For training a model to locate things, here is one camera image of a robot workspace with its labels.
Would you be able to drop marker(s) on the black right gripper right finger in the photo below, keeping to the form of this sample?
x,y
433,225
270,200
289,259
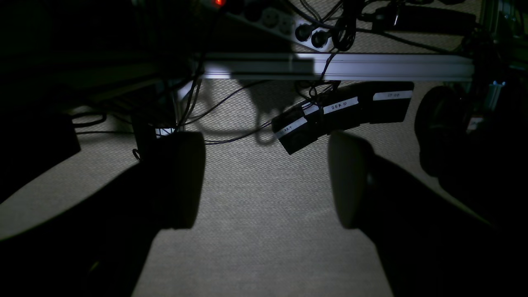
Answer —
x,y
428,247

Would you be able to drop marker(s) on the aluminium frame rail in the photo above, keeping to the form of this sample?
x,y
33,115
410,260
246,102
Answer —
x,y
343,66

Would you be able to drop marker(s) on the black labelled foot pedal stop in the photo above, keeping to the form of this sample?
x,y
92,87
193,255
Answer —
x,y
384,102

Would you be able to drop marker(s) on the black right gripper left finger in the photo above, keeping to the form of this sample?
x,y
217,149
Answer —
x,y
98,247

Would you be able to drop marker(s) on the white power strip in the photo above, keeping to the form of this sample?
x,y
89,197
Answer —
x,y
267,17

